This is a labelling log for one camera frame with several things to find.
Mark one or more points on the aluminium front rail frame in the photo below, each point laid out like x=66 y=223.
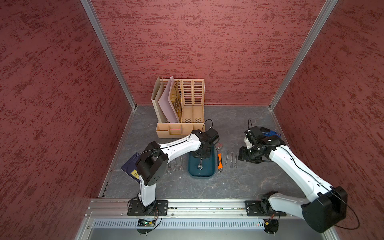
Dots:
x=188 y=219

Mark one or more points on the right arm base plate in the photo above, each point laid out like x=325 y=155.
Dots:
x=258 y=209

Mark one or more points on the blue black stapler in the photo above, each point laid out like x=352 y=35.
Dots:
x=267 y=132

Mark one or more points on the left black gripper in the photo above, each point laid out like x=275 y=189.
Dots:
x=206 y=155

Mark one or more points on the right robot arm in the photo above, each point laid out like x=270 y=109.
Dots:
x=322 y=207

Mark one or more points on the beige cardboard folder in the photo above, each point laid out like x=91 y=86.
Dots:
x=156 y=95

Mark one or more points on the purple book yellow label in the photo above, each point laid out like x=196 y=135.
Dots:
x=130 y=168

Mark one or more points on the pink paper folder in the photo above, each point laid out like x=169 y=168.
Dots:
x=166 y=103

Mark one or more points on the small steel open-end wrench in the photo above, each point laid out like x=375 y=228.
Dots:
x=175 y=166

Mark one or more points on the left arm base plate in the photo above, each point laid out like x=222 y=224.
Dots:
x=147 y=208

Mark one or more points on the teal plastic storage box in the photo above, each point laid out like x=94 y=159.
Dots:
x=209 y=167

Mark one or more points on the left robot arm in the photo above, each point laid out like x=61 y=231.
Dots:
x=154 y=159

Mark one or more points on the small steel combination wrench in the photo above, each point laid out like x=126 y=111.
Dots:
x=227 y=157

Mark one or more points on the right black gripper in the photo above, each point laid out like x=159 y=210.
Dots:
x=242 y=154

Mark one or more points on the wooden desk file organizer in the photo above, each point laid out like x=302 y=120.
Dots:
x=193 y=112

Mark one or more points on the large steel open-end wrench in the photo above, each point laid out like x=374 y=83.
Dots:
x=181 y=168

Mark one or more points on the yellow patterned book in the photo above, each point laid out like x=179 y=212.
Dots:
x=175 y=100

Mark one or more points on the orange handled adjustable wrench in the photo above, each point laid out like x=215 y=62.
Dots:
x=219 y=157

